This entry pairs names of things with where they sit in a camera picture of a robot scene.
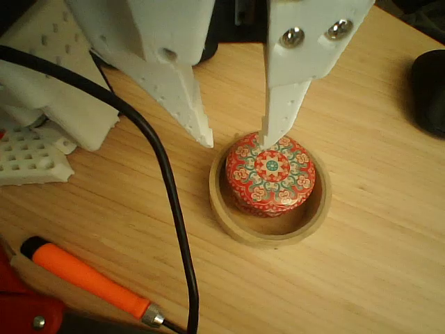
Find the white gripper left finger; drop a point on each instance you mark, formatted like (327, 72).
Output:
(156, 41)

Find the black computer mouse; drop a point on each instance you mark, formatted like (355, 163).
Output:
(431, 94)

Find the beige masking tape roll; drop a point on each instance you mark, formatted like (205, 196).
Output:
(264, 238)

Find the white perforated controller holder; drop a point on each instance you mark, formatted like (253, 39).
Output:
(31, 163)

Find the orange craft knife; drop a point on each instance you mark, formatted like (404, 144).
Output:
(87, 275)

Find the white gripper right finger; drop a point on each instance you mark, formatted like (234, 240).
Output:
(299, 59)

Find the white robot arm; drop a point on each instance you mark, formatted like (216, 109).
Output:
(62, 104)

